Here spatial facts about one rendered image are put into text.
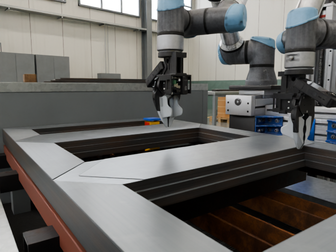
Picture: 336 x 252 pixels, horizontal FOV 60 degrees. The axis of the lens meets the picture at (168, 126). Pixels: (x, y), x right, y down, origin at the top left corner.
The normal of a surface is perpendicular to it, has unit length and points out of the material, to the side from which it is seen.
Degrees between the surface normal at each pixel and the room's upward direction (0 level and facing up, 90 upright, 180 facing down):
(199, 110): 90
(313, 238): 0
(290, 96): 90
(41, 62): 90
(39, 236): 0
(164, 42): 90
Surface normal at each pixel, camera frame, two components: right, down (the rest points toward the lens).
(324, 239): 0.00, -0.99
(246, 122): -0.73, 0.09
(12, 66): 0.69, 0.10
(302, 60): -0.23, 0.13
